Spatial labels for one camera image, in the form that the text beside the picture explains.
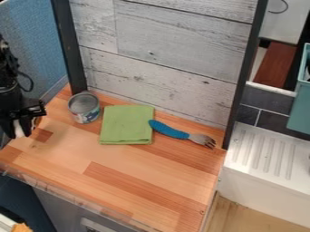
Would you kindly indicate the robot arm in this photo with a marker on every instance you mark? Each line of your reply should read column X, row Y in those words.
column 7, row 75

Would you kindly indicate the silver can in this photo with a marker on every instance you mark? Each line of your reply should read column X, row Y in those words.
column 84, row 107

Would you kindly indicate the green cloth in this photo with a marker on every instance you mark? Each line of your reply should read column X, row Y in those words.
column 126, row 124

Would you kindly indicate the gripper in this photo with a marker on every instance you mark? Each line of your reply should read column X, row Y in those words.
column 16, row 109

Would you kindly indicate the teal box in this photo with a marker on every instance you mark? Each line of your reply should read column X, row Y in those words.
column 301, row 99

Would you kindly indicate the toy sink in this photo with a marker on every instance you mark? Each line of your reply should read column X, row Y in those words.
column 266, row 163

